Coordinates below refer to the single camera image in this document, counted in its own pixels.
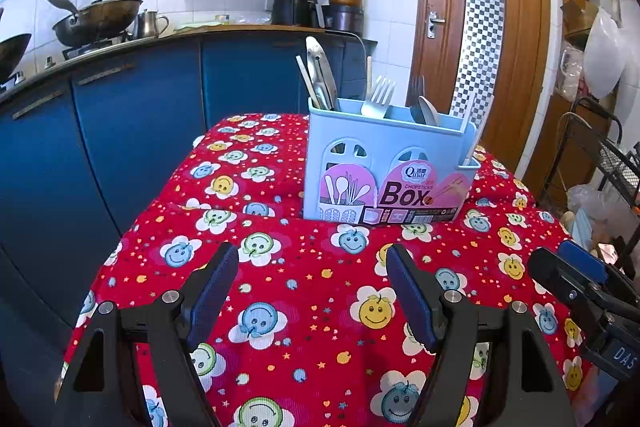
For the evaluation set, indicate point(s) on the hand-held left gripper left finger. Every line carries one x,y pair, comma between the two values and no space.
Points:
215,292

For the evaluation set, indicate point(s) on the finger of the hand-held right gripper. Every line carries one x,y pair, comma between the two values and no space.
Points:
582,259
555,274

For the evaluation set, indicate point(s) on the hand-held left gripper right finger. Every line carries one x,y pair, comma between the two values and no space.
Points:
412,302

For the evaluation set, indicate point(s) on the white plastic chopstick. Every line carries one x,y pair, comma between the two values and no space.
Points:
477,137
470,109

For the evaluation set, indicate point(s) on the light blue utensil box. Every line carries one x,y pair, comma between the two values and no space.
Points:
390,132

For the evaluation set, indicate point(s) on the metal spoon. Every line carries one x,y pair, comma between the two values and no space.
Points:
429,109

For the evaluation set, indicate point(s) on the white plastic fork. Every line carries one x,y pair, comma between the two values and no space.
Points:
375,104

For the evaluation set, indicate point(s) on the metal fork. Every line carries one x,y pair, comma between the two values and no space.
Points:
416,99

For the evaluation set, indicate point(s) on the wooden chopstick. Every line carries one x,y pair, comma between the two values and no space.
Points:
305,79
369,74

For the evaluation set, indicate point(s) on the metal tongs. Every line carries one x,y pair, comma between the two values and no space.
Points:
320,67

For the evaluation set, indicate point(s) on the crumpled plastic bag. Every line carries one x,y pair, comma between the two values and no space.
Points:
595,207

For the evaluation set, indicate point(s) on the red smiley flower blanket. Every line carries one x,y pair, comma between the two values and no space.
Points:
310,307

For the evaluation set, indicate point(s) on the black metal rack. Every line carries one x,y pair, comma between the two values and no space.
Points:
612,159

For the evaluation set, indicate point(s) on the blue kitchen cabinet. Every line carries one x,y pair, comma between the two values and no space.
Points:
125,132

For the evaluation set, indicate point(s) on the clear bag with items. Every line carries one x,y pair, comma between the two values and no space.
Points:
570,72

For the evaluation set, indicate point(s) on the wooden door with glass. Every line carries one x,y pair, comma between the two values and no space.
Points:
440,107

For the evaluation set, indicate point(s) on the white plastic bag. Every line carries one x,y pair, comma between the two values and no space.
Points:
602,57

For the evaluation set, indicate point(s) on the cardboard box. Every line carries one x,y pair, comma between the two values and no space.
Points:
577,17

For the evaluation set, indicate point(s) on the green cloth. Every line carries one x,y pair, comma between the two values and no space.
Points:
200,26

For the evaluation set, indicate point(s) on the gas stove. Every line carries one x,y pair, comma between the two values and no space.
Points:
85,51

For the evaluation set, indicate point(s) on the metal kettle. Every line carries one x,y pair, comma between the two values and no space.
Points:
147,26

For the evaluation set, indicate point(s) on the stacked pots on counter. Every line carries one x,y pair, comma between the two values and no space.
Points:
345,14

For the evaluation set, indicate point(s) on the large black wok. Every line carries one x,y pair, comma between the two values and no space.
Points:
100,19

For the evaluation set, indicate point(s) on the black air fryer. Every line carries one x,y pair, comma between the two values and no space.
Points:
295,4

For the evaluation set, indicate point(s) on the small black wok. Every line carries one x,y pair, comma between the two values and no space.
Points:
12,52

